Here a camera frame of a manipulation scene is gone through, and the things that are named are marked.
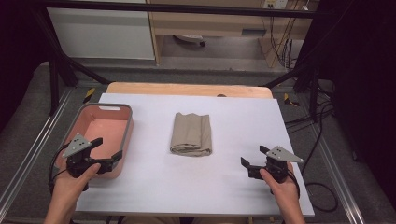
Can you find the black metal stand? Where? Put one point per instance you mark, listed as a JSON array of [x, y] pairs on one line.
[[54, 81], [313, 84]]

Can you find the aluminium rail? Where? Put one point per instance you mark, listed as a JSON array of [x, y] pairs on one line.
[[34, 146], [339, 177]]

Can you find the person's right hand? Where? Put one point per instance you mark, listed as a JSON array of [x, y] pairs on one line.
[[285, 191]]

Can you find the chair base with caster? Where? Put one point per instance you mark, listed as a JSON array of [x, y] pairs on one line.
[[191, 39]]

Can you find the white cabinet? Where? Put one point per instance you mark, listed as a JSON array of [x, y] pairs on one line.
[[102, 34]]

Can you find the yellow and black tape piece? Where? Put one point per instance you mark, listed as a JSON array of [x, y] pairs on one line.
[[89, 95], [288, 99]]

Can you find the beige cloth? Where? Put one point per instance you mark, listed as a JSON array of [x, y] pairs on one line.
[[191, 133]]

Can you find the black metal frame bar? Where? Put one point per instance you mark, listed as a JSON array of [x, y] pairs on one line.
[[186, 8]]

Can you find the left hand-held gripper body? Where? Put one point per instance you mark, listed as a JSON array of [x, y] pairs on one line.
[[76, 146]]

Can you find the person's left hand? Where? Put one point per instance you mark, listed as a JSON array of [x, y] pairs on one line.
[[68, 185]]

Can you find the light wooden desk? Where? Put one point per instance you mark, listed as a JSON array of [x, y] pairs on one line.
[[202, 23]]

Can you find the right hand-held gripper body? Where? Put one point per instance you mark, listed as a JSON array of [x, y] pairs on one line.
[[281, 155]]

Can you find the white power strip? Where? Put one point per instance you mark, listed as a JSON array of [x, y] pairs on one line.
[[275, 3]]

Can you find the dark curtain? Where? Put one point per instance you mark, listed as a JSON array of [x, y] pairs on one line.
[[364, 77], [18, 46]]

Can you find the pink basket with grey rim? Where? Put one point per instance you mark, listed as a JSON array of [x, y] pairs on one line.
[[106, 127]]

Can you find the white board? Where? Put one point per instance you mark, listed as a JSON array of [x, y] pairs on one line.
[[186, 186]]

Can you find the wooden table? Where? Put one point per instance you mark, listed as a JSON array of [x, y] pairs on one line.
[[186, 88]]

